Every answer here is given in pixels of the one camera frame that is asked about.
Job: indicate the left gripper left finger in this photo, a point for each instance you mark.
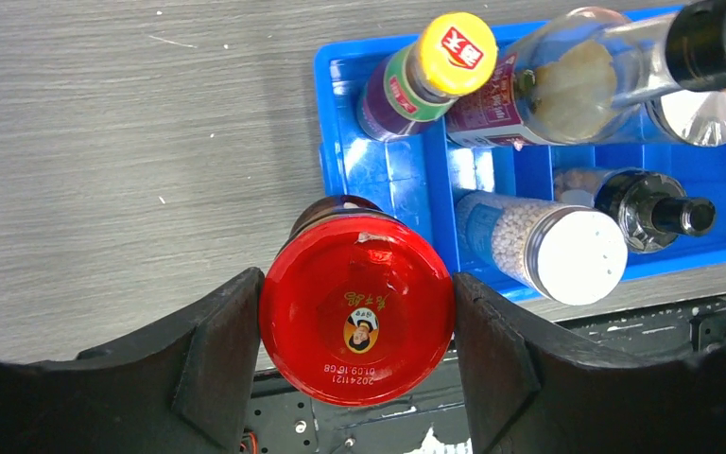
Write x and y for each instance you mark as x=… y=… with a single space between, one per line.
x=181 y=384

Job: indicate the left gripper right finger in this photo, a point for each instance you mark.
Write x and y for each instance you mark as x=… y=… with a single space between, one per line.
x=532 y=386

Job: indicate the white lid sago jar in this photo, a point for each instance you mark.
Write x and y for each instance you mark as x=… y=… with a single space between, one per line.
x=572 y=254

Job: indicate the red lid chili jar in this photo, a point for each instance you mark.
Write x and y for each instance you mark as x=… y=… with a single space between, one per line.
x=357 y=309

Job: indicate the small black cap shaker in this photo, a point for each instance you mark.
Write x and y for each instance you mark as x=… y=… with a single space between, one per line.
x=651 y=208

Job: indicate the blue plastic divided bin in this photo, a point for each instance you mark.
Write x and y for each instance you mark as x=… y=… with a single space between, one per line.
x=420 y=178

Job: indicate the clear bottle black cap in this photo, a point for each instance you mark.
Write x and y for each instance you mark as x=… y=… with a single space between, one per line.
x=579 y=78

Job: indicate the silver lid grain jar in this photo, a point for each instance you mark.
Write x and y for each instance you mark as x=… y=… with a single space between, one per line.
x=691 y=118

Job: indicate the yellow cap sauce bottle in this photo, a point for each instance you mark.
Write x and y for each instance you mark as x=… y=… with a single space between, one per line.
x=415 y=87

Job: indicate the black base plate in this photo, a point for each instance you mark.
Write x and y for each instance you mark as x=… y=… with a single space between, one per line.
x=433 y=418

